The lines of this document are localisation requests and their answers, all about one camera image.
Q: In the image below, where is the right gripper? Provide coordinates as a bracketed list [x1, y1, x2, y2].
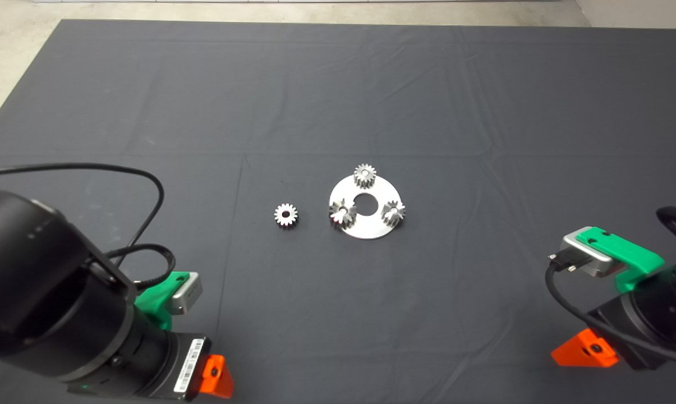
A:
[551, 292, 676, 371]

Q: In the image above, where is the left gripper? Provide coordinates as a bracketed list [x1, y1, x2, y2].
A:
[147, 331, 235, 402]

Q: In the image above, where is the small steel gear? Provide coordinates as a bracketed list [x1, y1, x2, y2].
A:
[274, 203, 299, 228]
[353, 163, 377, 190]
[381, 200, 406, 228]

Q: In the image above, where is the large steel gear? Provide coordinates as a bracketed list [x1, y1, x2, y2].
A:
[329, 198, 358, 228]

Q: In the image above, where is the round metal plate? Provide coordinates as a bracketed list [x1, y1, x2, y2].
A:
[329, 173, 402, 240]

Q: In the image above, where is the dark grey table cloth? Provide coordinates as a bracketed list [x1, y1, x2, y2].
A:
[0, 20, 676, 404]

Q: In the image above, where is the left silver camera box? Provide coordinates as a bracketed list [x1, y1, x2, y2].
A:
[167, 273, 203, 315]

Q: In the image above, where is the silver camera box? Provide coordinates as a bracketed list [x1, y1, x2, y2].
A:
[167, 273, 203, 315]
[561, 227, 627, 279]

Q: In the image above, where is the right silver camera box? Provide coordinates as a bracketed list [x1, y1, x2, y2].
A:
[561, 227, 627, 279]

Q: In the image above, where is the thin black camera cable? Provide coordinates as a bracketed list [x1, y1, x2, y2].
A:
[545, 251, 676, 369]
[0, 163, 177, 291]

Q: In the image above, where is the left green camera mount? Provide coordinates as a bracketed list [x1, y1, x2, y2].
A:
[134, 272, 191, 332]

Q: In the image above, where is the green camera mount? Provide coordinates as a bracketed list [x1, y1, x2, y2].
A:
[576, 226, 665, 292]
[134, 272, 191, 332]

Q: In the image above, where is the right green camera mount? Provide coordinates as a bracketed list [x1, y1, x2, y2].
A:
[576, 226, 665, 292]

